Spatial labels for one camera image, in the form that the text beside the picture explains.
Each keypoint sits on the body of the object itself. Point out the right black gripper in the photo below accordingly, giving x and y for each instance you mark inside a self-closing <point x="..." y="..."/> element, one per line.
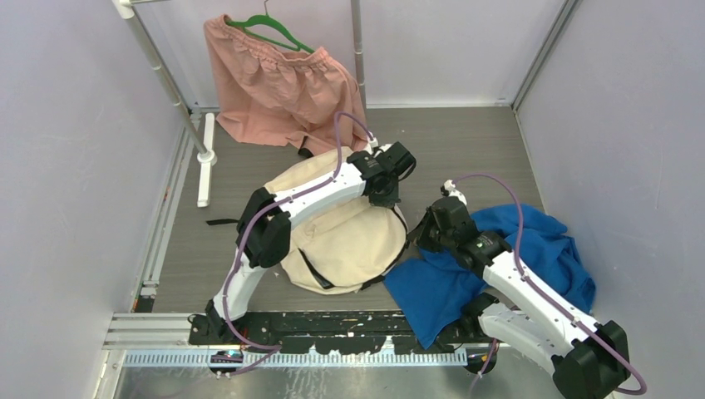
<point x="420" y="233"/>

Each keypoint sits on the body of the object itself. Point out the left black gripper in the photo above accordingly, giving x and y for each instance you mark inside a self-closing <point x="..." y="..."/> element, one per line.
<point x="387" y="201"/>

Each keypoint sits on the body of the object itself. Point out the beige canvas backpack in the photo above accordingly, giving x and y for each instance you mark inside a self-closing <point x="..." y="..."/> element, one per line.
<point x="352" y="242"/>

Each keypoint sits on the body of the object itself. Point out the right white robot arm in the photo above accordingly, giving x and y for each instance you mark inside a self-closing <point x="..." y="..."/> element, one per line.
<point x="585" y="358"/>

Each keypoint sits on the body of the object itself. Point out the blue cloth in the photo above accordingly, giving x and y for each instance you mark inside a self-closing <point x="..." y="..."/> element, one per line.
<point x="433" y="289"/>

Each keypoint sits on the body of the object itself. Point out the pink cloth garment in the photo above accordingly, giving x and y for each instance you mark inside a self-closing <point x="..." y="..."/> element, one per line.
<point x="271" y="97"/>

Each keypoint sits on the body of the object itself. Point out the green clothes hanger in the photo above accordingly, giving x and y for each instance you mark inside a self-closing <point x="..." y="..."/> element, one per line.
<point x="268" y="29"/>

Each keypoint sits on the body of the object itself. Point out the white clothes rack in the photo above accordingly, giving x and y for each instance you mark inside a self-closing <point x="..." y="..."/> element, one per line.
<point x="204" y="144"/>

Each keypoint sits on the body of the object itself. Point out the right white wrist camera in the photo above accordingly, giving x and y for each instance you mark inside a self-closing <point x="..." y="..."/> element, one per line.
<point x="449" y="189"/>

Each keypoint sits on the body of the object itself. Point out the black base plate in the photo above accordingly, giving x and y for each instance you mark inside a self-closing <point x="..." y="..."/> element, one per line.
<point x="350" y="332"/>

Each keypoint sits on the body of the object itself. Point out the white slotted cable duct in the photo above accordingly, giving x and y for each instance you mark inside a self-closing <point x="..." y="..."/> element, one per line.
<point x="231" y="358"/>

